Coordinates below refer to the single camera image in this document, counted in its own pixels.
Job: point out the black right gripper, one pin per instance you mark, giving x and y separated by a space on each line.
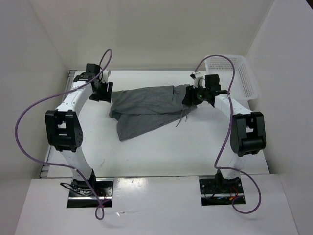
190 96

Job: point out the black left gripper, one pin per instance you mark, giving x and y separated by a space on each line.
106 95

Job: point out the grey shorts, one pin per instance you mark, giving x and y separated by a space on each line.
142 110

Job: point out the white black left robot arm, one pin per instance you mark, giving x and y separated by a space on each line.
63 128

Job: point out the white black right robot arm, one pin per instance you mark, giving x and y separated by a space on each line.
246 134

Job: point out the white plastic basket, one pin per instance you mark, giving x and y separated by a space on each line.
234 72

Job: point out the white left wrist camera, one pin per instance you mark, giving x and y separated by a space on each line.
105 76

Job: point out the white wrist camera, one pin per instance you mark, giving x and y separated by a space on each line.
196 76
105 76

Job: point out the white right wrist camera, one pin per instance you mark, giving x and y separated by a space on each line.
196 76

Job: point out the aluminium table frame rail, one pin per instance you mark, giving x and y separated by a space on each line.
52 155

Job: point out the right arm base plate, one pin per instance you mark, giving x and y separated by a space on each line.
214 195

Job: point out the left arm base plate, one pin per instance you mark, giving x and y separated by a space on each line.
82 197

